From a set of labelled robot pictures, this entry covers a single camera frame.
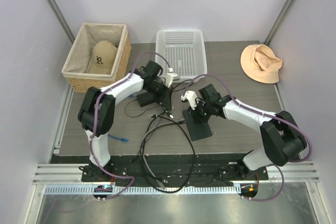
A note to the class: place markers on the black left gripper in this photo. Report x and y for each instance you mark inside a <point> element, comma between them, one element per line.
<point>166,103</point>

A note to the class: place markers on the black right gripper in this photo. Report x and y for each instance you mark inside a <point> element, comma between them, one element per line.
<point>197,117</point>

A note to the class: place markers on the black network switch box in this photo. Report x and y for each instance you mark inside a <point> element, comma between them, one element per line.
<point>197,131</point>

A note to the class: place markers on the white plastic mesh basket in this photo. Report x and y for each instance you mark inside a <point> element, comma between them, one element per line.
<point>182,50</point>

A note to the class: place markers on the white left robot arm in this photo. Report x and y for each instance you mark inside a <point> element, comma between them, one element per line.
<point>96,114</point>

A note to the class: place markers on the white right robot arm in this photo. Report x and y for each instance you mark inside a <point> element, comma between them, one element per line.
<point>282,141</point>

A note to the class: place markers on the black power adapter brick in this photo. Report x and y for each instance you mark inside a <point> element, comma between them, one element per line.
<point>145,99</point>

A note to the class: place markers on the peach bucket hat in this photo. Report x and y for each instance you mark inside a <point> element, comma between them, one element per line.
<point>260,63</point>

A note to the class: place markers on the beige baseball cap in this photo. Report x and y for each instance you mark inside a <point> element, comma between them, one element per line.
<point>102,58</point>

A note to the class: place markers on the wicker basket with liner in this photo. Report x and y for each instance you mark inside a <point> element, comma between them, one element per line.
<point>77,62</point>

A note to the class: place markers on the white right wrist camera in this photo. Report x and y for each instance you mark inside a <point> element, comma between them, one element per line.
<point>190,97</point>

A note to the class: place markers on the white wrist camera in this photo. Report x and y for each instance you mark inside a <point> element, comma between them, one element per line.
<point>190,97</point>
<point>170,77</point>

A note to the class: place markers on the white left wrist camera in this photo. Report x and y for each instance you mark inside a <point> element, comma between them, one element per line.
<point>170,77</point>

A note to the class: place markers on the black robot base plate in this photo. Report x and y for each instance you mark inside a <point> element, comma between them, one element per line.
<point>171,170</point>

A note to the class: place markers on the white slotted cable duct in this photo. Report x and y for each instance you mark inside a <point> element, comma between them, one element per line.
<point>94,190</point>

